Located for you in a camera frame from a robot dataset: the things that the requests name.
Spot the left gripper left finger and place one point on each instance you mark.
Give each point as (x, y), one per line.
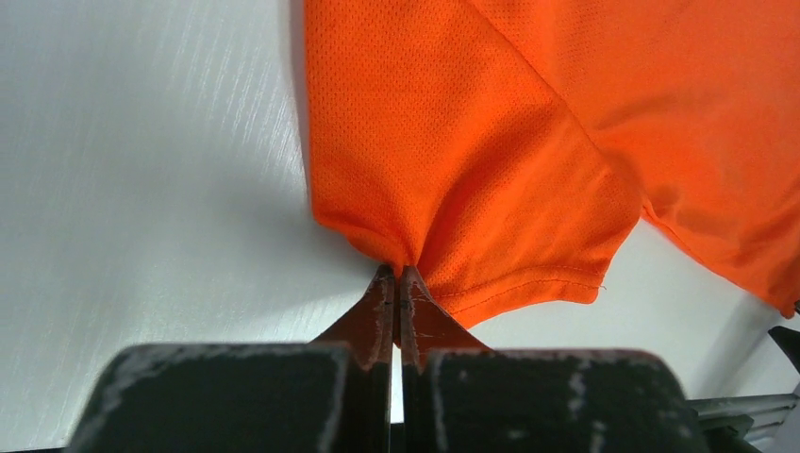
(331, 394)

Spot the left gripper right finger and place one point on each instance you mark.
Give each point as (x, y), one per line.
(463, 396)

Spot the orange t shirt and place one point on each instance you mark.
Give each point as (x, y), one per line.
(507, 148)

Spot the aluminium frame rail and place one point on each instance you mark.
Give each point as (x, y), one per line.
(743, 423)

